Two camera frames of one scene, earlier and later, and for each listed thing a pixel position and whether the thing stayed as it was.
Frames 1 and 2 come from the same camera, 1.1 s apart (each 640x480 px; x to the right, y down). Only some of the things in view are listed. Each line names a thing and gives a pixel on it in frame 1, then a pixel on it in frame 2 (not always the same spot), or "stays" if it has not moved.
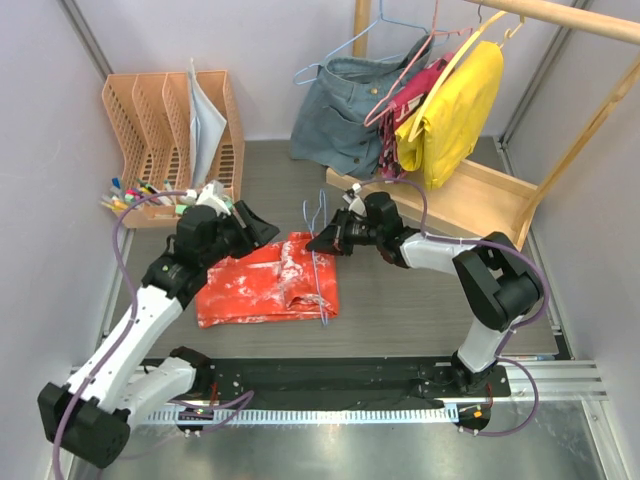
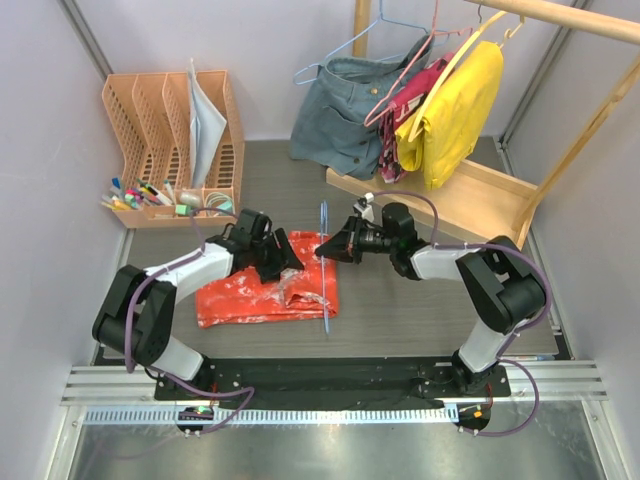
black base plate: [341, 381] stays
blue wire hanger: [317, 229] -> [324, 237]
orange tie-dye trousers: [264, 282] stays
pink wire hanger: [408, 65] stays
